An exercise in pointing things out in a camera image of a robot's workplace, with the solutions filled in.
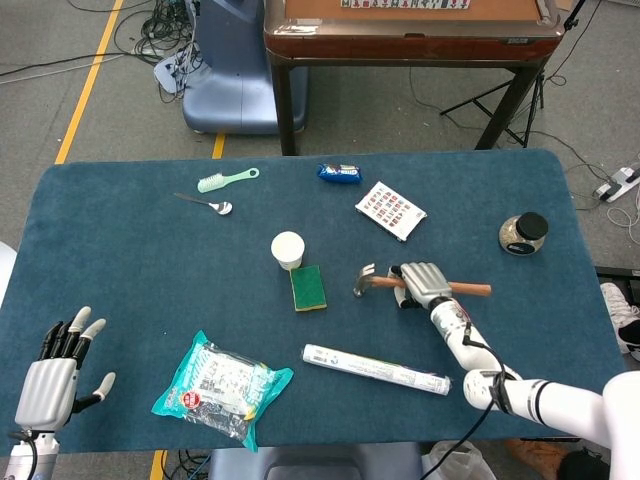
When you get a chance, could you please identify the white coiled cable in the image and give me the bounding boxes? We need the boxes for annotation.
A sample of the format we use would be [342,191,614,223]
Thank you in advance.
[606,187,640,232]

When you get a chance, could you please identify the white rounded object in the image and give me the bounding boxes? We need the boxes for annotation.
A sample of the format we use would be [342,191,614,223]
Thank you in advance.
[0,240,19,306]

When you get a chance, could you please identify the clear plastic bag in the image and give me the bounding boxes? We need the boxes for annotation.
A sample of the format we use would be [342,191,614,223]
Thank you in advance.
[422,439,496,480]

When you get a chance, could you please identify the brown mahjong table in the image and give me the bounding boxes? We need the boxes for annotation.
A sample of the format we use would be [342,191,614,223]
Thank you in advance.
[263,0,566,156]

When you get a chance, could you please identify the blue cookie packet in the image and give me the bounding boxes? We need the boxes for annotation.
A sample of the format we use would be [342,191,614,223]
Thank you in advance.
[316,162,363,185]

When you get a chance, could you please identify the white power strip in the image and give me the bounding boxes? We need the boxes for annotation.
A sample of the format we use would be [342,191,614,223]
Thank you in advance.
[593,164,640,203]

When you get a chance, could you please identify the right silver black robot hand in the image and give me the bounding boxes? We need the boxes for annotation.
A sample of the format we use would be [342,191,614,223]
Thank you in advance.
[385,261,451,310]

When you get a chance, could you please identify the white rolled bag tube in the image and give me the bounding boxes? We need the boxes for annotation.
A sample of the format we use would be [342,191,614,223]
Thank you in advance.
[301,343,454,397]

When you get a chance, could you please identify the green yellow sponge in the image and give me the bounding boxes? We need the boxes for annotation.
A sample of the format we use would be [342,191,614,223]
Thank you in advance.
[289,264,328,313]

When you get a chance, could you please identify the blue table cloth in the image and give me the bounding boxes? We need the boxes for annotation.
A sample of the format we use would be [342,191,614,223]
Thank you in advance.
[0,148,629,457]

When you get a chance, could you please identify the black flat base plate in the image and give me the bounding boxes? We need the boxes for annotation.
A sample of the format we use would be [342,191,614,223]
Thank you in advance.
[597,267,640,286]

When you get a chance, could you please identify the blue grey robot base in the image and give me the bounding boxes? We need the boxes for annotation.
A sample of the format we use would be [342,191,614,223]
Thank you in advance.
[181,0,309,135]

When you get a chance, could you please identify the white card pack red prints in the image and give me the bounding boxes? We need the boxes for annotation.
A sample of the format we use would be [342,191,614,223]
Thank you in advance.
[354,180,429,243]

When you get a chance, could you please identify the wooden handle claw hammer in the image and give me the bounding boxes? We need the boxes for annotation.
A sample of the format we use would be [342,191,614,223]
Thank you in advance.
[352,263,493,300]

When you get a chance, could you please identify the teal plastic snack package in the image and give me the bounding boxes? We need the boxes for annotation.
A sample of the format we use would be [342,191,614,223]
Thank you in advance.
[150,329,295,454]

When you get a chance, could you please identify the metal spoon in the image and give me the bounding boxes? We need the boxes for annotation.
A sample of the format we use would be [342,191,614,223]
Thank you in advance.
[173,192,234,217]

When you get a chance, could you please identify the row of mahjong tiles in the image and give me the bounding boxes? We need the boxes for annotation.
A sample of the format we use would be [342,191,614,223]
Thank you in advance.
[340,0,471,11]

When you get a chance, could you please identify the white cable hub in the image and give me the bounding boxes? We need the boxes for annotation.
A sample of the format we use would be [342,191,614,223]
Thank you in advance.
[153,53,192,95]

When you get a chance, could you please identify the white paper cup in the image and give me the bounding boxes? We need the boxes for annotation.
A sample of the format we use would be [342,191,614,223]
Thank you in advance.
[270,230,306,272]

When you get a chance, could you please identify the white sneaker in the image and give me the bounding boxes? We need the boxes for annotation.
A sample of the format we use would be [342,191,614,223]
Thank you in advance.
[599,282,640,361]

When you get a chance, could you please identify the glass jar black lid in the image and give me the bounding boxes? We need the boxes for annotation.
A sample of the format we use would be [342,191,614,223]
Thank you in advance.
[498,211,550,256]

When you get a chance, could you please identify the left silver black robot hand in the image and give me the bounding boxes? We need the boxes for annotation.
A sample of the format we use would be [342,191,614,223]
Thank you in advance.
[13,305,117,432]

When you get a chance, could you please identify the mint green hair brush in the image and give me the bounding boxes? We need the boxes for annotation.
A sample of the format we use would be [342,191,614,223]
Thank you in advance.
[196,167,261,194]

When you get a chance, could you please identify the blue grey robot chassis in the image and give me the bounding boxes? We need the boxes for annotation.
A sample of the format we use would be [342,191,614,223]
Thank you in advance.
[207,442,426,480]

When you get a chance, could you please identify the black cable bundle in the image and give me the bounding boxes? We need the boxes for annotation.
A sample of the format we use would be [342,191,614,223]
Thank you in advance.
[112,0,201,104]

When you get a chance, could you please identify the black tripod stand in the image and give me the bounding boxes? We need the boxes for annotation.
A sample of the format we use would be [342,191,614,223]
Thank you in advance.
[439,0,589,149]

